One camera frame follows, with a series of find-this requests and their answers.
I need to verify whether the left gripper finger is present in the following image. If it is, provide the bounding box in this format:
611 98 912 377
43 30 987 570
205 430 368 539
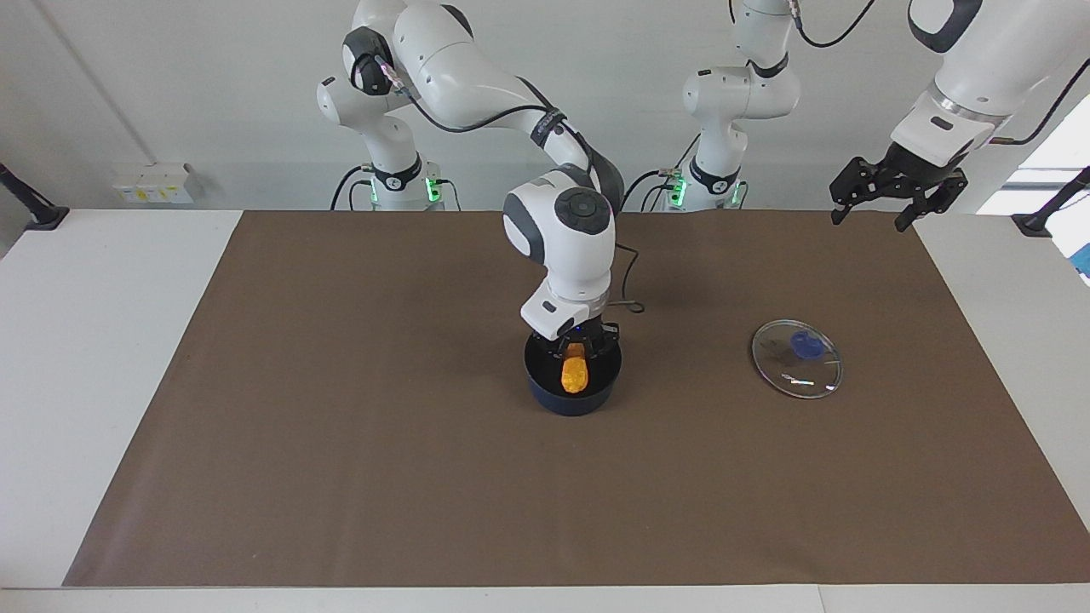
894 168 969 232
830 156 895 226

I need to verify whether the yellow toy corn cob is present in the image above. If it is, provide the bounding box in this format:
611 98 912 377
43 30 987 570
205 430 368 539
562 343 590 394

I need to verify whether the glass lid with blue knob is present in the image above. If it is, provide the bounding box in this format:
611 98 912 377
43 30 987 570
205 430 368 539
751 319 844 400

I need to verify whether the black clamp stand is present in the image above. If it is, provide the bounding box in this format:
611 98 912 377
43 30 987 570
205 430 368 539
0 162 70 232
1012 166 1090 238

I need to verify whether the brown table mat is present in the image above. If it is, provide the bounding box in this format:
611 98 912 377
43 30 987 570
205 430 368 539
62 210 1090 588

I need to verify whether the blue saucepan with handle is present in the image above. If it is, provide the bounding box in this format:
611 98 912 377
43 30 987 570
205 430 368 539
524 328 623 417

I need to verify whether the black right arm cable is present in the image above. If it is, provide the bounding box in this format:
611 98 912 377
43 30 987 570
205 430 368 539
375 51 646 316

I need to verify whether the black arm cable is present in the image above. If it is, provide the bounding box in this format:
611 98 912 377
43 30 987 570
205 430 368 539
375 51 646 316
788 0 1090 146

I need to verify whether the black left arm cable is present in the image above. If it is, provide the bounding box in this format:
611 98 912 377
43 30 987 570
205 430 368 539
788 0 1090 146

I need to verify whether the white wall socket strip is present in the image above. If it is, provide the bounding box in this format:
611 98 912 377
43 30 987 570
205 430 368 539
113 163 195 205

